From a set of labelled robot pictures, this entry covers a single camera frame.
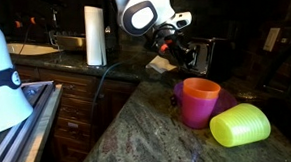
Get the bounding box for orange plastic cup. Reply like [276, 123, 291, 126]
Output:
[182, 76, 223, 101]

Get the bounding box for pink plastic cup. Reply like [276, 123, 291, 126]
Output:
[180, 90, 219, 131]

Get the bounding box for metal pan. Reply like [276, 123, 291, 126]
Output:
[51, 33, 88, 53]

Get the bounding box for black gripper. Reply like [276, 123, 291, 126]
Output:
[150, 26, 200, 74]

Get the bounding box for white switch plate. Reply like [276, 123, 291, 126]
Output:
[262, 26, 281, 53]

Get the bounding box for chrome and black toaster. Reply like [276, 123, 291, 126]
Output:
[182, 35, 246, 80]

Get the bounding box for wooden cabinet drawers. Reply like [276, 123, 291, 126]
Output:
[9, 63, 140, 162]

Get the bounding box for yellow-green ribbed plastic cup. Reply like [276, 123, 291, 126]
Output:
[208, 100, 273, 151]

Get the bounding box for kitchen sink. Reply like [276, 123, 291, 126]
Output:
[6, 42, 64, 59]

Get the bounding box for black power cable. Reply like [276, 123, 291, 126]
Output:
[89, 59, 125, 124]

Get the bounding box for purple plastic bowl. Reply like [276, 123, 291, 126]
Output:
[171, 80, 239, 120]

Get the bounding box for white paper towel roll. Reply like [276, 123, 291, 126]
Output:
[80, 5, 111, 68]

